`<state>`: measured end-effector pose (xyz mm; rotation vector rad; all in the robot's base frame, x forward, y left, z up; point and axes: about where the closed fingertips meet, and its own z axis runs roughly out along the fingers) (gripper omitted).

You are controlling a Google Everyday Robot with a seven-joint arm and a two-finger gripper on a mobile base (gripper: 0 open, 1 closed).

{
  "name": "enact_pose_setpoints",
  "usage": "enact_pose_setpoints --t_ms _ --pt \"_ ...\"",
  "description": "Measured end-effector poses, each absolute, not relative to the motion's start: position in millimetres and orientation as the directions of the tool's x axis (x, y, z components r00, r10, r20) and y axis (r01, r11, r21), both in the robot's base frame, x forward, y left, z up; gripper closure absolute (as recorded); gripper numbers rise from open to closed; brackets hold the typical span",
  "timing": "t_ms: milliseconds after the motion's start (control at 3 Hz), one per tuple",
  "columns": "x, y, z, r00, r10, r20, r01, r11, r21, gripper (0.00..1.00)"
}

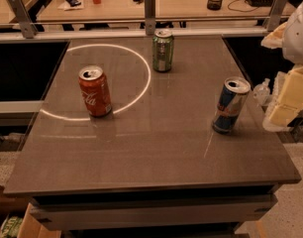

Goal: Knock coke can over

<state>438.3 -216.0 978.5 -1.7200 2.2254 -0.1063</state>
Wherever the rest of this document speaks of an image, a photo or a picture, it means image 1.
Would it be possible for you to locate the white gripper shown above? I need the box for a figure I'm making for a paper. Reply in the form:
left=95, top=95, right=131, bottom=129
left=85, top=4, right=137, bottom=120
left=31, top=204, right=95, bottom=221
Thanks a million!
left=260, top=2, right=303, bottom=132

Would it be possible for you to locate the red coke can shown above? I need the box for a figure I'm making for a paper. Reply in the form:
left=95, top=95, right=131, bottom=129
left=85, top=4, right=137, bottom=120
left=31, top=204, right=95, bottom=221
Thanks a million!
left=78, top=65, right=112, bottom=117

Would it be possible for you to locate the blue silver energy drink can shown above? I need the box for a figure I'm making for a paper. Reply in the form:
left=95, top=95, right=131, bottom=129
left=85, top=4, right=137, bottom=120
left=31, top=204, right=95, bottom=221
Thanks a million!
left=212, top=76, right=251, bottom=134

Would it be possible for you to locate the green soda can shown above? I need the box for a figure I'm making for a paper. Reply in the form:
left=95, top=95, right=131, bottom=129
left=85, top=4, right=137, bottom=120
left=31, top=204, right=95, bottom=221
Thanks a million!
left=152, top=29, right=174, bottom=72

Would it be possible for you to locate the clear sanitizer bottle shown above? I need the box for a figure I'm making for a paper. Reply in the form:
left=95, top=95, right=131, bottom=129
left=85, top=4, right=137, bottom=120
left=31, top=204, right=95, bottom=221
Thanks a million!
left=253, top=78, right=270, bottom=105

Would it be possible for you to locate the black mesh cup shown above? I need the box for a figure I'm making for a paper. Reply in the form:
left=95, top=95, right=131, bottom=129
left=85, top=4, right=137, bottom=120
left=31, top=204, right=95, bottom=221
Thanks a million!
left=207, top=0, right=223, bottom=10

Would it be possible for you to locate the green printed package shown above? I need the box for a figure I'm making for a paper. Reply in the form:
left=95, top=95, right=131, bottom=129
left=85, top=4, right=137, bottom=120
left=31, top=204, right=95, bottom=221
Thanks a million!
left=0, top=216, right=23, bottom=238

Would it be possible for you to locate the grey metal bracket right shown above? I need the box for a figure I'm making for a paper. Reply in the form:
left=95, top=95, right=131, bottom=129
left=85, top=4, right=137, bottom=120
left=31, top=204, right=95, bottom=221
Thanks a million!
left=263, top=0, right=288, bottom=32

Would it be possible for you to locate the grey metal bracket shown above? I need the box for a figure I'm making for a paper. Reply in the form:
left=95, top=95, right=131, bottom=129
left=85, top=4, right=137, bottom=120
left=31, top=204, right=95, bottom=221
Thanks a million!
left=145, top=0, right=155, bottom=36
left=263, top=0, right=288, bottom=32
left=8, top=0, right=37, bottom=39

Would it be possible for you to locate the black cable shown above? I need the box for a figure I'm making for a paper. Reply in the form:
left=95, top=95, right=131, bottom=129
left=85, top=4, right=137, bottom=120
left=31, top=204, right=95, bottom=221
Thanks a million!
left=227, top=0, right=254, bottom=13

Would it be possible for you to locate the grey metal bracket middle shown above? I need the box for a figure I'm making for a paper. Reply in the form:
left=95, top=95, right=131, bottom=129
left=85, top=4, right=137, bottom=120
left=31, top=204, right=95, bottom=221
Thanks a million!
left=145, top=0, right=155, bottom=36

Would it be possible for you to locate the grey metal bracket left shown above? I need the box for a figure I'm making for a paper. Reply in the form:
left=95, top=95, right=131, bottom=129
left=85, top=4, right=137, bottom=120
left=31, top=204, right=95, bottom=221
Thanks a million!
left=8, top=0, right=37, bottom=39

